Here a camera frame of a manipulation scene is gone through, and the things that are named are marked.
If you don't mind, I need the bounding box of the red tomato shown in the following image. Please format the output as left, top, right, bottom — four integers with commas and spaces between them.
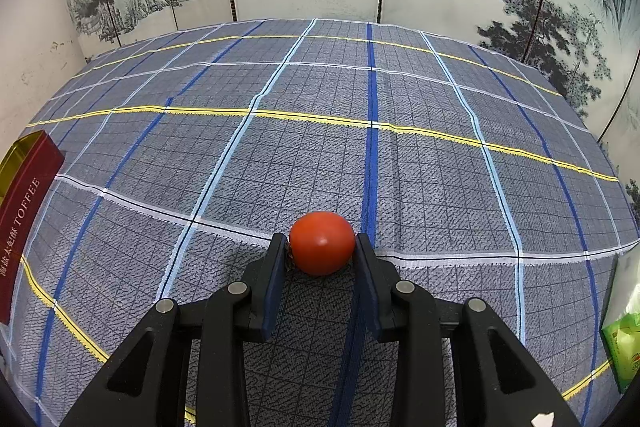
289, 211, 356, 277

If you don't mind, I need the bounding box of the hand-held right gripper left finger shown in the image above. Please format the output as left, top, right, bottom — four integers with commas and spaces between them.
60, 233, 287, 427

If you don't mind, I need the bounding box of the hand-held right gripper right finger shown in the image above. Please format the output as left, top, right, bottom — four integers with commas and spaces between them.
354, 234, 583, 427

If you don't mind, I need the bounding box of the green tissue packet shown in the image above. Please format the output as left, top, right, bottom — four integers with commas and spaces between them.
600, 252, 640, 395

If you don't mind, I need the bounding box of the red tin box gold inside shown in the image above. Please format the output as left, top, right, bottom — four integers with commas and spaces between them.
0, 130, 66, 325

